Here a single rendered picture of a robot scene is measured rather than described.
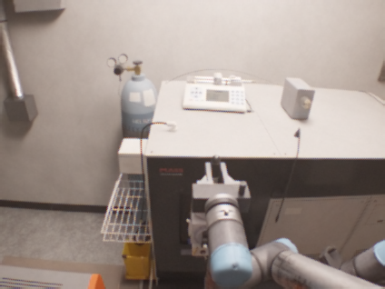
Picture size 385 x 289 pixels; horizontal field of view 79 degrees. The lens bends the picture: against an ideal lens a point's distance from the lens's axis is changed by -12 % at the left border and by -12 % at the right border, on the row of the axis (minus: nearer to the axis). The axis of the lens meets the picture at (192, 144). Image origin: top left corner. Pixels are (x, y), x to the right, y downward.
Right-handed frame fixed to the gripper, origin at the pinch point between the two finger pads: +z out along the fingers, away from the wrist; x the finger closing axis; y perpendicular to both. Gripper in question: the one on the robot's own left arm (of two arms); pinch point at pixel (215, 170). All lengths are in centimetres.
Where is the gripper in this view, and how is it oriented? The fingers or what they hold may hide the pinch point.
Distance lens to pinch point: 70.0
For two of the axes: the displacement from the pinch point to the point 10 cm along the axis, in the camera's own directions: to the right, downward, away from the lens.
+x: -10.0, -0.2, -0.5
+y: 0.4, -8.5, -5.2
